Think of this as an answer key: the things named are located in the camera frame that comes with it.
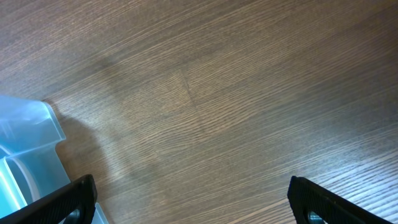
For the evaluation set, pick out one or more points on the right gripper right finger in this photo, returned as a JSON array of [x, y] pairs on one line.
[[311, 203]]

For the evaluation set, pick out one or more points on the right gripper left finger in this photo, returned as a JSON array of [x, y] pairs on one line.
[[73, 203]]

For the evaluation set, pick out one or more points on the clear plastic storage container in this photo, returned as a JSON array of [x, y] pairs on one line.
[[30, 167]]

